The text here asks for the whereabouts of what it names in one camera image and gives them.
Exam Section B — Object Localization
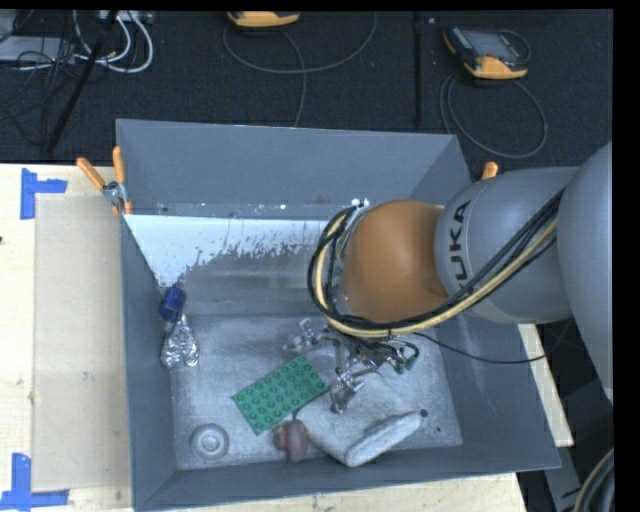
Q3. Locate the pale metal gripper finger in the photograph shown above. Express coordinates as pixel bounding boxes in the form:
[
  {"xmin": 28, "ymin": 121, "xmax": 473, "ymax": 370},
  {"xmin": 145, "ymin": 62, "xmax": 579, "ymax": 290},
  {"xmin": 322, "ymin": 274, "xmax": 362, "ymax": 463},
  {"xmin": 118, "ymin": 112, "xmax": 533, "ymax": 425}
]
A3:
[
  {"xmin": 328, "ymin": 366, "xmax": 366, "ymax": 416},
  {"xmin": 282, "ymin": 318, "xmax": 330, "ymax": 358}
]

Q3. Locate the white folded cloth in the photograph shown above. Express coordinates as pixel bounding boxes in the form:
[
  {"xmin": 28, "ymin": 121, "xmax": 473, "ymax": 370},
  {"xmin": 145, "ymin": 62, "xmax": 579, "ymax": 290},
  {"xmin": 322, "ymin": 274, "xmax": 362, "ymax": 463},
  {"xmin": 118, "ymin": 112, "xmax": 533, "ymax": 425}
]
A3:
[{"xmin": 302, "ymin": 382, "xmax": 414, "ymax": 466}]

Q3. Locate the green studded flat block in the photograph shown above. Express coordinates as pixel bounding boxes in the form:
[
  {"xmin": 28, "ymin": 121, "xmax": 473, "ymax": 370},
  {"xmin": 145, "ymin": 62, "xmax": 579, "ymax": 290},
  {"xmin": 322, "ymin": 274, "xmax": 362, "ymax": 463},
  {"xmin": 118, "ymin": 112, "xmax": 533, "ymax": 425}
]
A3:
[{"xmin": 231, "ymin": 354, "xmax": 330, "ymax": 437}]

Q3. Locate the red-brown toy food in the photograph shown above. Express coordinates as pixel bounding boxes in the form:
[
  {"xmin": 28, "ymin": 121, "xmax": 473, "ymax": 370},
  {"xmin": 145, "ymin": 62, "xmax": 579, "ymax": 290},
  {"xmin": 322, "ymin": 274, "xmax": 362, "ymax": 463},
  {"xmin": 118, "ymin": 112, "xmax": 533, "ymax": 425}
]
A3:
[{"xmin": 272, "ymin": 418, "xmax": 310, "ymax": 464}]

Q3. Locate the clear plastic bottle blue cap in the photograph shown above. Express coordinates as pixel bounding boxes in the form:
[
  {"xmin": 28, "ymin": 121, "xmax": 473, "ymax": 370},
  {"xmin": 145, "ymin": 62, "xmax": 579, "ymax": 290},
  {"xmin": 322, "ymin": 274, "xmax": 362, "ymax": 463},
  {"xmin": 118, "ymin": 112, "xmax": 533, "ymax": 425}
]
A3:
[{"xmin": 158, "ymin": 283, "xmax": 201, "ymax": 371}]

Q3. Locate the clear round glass lid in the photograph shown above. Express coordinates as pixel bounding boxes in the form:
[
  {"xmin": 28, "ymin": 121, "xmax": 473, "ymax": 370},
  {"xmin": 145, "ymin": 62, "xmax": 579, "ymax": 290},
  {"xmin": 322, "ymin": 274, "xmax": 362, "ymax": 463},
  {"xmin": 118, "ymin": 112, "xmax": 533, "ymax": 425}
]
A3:
[{"xmin": 189, "ymin": 422, "xmax": 232, "ymax": 462}]

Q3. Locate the grey metal bin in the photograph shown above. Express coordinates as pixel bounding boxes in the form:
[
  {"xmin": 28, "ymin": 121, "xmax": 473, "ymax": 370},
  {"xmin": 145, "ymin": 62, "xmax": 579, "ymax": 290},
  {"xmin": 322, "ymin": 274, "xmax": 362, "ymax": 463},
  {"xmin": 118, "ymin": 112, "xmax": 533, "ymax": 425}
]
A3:
[{"xmin": 114, "ymin": 118, "xmax": 564, "ymax": 512}]

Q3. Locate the pale cardboard board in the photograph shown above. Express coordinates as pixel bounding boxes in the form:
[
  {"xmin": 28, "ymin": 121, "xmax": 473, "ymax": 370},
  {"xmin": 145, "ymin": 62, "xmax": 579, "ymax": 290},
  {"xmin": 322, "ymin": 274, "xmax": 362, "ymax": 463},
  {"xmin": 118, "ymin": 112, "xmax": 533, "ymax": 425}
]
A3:
[{"xmin": 30, "ymin": 193, "xmax": 133, "ymax": 494}]

